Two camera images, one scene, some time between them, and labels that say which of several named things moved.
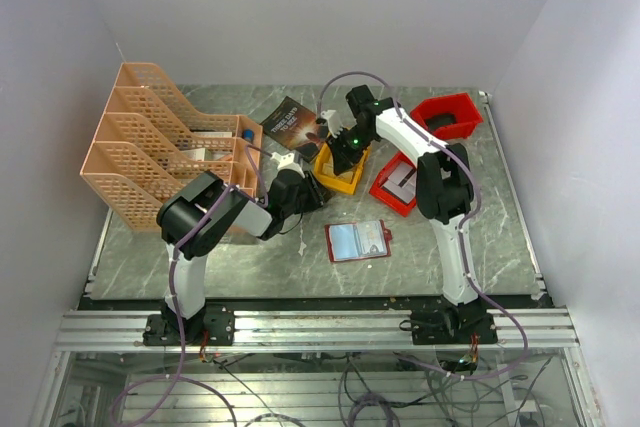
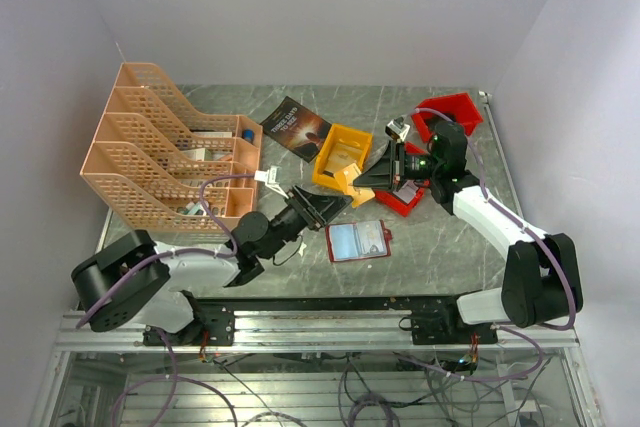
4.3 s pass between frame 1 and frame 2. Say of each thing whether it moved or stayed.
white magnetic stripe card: stayed
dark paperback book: stayed
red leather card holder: stayed
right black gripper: moved
